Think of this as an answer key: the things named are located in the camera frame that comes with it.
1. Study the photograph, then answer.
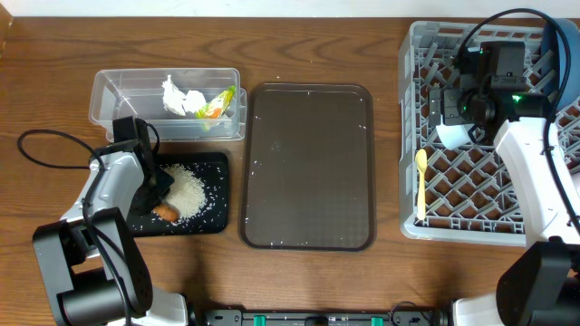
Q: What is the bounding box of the light blue rice bowl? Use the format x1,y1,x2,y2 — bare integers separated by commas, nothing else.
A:
436,124,473,149

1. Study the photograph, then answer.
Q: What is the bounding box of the orange carrot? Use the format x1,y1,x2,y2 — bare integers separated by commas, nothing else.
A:
152,203,179,223

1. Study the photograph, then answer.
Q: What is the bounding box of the pale yellow plastic spoon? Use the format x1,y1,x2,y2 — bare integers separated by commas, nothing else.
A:
415,149,428,221

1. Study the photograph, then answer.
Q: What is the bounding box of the white tissue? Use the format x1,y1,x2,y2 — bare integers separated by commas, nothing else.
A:
161,75,207,117

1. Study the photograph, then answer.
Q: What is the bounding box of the yellow green snack wrapper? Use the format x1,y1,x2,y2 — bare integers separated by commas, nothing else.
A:
195,86,236,119

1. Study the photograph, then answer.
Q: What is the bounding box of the dark blue plate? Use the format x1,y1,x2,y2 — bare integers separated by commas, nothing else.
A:
540,17,580,112

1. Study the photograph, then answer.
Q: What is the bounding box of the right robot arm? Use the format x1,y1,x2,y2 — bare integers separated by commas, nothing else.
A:
429,88,579,325

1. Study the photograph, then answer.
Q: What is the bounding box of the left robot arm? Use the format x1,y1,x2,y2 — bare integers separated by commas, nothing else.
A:
33,151,189,325

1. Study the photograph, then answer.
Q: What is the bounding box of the black waste bin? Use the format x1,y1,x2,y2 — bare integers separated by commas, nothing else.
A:
127,152,228,237

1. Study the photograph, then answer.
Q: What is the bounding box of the clear plastic waste bin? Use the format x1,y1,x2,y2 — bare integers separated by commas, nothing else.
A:
89,68,247,142

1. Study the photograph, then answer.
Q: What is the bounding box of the grey dishwasher rack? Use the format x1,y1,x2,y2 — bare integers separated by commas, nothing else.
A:
397,20,580,248

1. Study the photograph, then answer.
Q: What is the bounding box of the pile of white rice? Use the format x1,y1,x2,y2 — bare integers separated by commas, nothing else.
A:
162,164,208,224

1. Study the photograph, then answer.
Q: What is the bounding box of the dark brown serving tray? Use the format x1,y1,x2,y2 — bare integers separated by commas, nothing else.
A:
239,83,376,252

